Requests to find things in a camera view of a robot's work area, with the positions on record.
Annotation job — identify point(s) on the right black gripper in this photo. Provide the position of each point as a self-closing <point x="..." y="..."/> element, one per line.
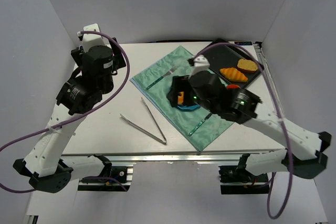
<point x="179" y="87"/>

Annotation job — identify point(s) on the brown bread slice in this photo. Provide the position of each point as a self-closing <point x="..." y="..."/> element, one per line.
<point x="247" y="66"/>

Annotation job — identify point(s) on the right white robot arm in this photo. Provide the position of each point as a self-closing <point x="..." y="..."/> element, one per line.
<point x="303" y="152"/>

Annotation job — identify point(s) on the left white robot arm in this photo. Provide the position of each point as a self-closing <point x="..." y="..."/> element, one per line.
<point x="47" y="170"/>

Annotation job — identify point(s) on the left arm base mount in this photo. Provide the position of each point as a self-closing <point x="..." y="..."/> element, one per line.
<point x="117" y="178"/>

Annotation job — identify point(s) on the black baking tray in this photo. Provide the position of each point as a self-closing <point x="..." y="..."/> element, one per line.
<point x="220" y="56"/>

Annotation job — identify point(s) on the orange mug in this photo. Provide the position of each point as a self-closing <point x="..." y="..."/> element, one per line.
<point x="232" y="86"/>

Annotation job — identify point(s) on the green handled knife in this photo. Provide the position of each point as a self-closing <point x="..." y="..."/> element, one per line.
<point x="199" y="124"/>

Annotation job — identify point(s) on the blue dotted plate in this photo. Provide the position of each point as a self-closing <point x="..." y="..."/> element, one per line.
<point x="187" y="108"/>

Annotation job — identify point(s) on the orange ring donut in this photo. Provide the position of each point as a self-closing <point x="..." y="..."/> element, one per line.
<point x="180" y="98"/>

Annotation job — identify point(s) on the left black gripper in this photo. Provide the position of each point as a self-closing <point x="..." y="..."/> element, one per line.
<point x="118" y="54"/>

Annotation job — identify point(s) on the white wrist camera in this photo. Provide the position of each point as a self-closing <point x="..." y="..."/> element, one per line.
<point x="198" y="63"/>
<point x="90" y="40"/>

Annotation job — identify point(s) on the green patterned placemat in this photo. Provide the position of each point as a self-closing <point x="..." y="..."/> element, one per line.
<point x="184" y="122"/>

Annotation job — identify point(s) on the green handled fork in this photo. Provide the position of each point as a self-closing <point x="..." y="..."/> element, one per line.
<point x="161" y="77"/>

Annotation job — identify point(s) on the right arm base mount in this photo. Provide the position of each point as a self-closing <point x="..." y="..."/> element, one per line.
<point x="241" y="182"/>

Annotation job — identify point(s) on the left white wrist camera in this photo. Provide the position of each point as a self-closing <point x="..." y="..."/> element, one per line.
<point x="90" y="40"/>

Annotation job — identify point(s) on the orange croissant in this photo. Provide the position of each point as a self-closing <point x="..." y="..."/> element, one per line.
<point x="233" y="75"/>

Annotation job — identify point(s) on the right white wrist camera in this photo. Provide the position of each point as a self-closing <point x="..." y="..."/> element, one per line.
<point x="198" y="63"/>

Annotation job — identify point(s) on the metal tongs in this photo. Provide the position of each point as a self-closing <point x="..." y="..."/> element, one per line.
<point x="155" y="132"/>

